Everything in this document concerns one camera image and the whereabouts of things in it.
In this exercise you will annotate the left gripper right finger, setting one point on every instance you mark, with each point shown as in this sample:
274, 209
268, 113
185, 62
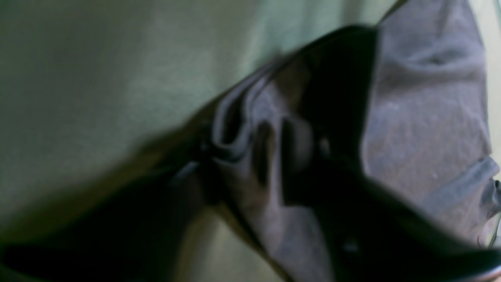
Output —
371, 235

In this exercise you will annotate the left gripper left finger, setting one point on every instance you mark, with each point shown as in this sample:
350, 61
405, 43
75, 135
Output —
135, 236

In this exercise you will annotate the grey t-shirt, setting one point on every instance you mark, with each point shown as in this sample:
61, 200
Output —
405, 100

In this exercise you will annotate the pale green table cloth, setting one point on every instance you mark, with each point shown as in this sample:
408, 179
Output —
98, 94

